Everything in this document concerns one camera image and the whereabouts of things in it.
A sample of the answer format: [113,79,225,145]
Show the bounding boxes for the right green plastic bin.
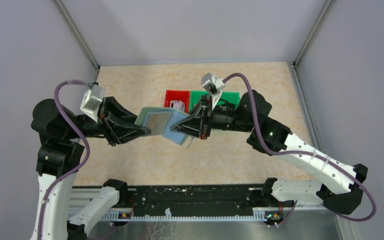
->
[217,92,241,108]

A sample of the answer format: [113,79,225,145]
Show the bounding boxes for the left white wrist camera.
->
[80,84,105,123]

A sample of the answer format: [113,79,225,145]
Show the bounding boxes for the left corner aluminium post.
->
[52,0,100,70]

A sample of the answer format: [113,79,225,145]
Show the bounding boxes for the corner aluminium post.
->
[293,0,337,69]
[52,0,100,70]

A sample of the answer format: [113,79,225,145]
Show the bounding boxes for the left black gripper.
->
[65,94,152,145]

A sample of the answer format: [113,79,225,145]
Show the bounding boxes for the right side aluminium rail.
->
[287,61,332,157]

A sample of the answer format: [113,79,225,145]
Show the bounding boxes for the white cards in red bin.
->
[168,100,186,112]

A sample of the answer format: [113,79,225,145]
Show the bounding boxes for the right corner aluminium post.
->
[293,0,337,69]

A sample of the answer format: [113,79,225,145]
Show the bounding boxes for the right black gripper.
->
[171,93,255,140]

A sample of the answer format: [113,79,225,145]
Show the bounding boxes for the grey-green card holder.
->
[134,107,190,146]

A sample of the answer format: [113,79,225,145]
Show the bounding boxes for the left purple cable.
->
[36,79,95,240]

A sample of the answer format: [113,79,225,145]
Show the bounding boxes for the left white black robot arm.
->
[31,97,151,240]

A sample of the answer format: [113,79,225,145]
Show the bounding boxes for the red plastic bin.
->
[163,90,191,113]

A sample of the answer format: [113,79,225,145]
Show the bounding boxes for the purple cable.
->
[36,79,95,240]
[223,73,377,228]

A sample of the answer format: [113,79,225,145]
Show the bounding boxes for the silver grey credit card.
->
[144,111,172,136]

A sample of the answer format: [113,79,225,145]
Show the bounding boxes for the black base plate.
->
[115,183,293,217]

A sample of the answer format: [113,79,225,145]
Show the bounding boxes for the middle green plastic bin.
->
[187,91,215,114]

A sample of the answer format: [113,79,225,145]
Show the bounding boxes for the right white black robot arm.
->
[171,91,368,215]

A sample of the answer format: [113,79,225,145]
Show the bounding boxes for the green plastic bin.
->
[187,91,215,114]
[217,92,241,108]

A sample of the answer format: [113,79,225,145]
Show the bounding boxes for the white toothed cable duct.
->
[99,209,268,223]

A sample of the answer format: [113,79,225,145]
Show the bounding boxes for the aluminium frame rail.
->
[47,187,349,213]

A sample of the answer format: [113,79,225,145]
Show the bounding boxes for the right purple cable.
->
[223,73,377,228]

